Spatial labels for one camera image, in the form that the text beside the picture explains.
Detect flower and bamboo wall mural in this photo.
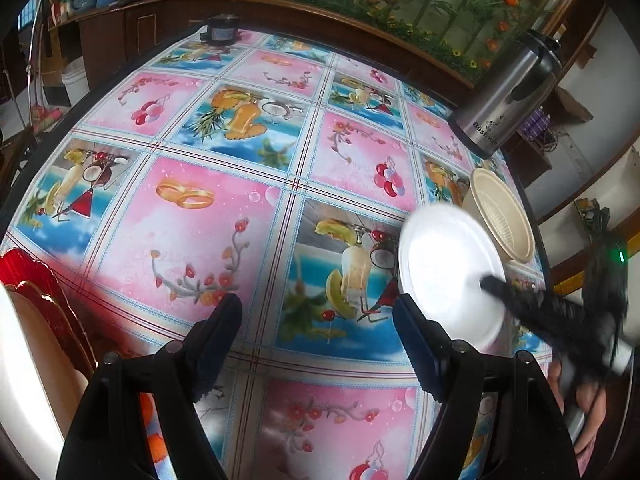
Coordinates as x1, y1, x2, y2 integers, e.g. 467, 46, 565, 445
180, 0, 586, 73

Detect printed fruit tablecloth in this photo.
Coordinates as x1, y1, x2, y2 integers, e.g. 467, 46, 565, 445
2, 30, 556, 480

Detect white bowl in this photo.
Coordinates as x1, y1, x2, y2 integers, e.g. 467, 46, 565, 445
398, 204, 507, 356
0, 282, 91, 461

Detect mop with metal pole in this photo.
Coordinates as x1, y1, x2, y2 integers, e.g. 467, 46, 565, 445
26, 0, 47, 128

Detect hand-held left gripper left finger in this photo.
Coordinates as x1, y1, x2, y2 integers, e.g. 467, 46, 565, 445
55, 292, 243, 480

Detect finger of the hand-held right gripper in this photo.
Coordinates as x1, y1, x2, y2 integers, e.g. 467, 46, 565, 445
480, 274, 576, 346

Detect purple bottles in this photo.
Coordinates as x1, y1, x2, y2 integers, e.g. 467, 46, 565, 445
521, 109, 552, 142

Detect person's right hand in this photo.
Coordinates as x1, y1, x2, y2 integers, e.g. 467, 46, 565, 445
550, 360, 608, 461

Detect white bucket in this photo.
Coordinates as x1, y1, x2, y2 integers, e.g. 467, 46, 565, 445
60, 57, 87, 107

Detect dark wooden cabinet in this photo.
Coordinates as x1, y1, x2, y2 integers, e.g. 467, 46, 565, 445
47, 0, 506, 111

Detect small black jar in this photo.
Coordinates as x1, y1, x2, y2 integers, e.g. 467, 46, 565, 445
200, 14, 242, 44

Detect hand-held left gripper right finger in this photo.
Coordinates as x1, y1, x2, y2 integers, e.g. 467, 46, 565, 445
392, 294, 581, 480

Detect large red scalloped plate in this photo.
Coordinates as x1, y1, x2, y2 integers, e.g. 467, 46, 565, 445
0, 247, 98, 376

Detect beige ribbed bowl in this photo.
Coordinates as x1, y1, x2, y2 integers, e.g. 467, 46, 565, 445
462, 167, 537, 265

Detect stainless steel thermos jug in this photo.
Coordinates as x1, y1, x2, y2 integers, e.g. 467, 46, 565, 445
446, 30, 563, 160

